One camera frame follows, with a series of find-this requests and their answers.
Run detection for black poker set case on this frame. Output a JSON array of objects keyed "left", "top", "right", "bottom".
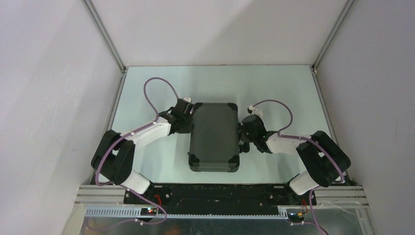
[{"left": 188, "top": 102, "right": 240, "bottom": 173}]

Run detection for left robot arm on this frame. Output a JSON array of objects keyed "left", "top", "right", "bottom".
[{"left": 91, "top": 97, "right": 194, "bottom": 194}]

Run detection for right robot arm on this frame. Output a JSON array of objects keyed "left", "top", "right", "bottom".
[{"left": 241, "top": 115, "right": 351, "bottom": 195}]

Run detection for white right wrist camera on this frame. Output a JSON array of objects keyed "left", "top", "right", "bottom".
[{"left": 247, "top": 105, "right": 263, "bottom": 119}]

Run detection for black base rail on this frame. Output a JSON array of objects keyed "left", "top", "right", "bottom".
[{"left": 143, "top": 183, "right": 317, "bottom": 216}]

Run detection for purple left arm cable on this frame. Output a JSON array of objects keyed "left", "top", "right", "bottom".
[{"left": 85, "top": 77, "right": 182, "bottom": 228}]

